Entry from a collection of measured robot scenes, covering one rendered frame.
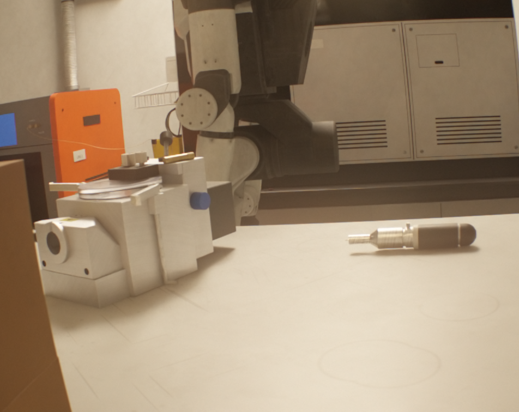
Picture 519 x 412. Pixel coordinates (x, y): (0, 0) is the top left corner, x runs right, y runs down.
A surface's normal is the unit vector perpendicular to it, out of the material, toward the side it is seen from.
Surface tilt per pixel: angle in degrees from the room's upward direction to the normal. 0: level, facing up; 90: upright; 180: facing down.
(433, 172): 90
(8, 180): 90
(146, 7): 90
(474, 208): 90
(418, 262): 0
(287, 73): 115
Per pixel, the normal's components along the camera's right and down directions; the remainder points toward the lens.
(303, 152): -0.10, 0.54
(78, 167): 0.97, -0.04
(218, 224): 0.83, 0.01
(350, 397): -0.09, -0.98
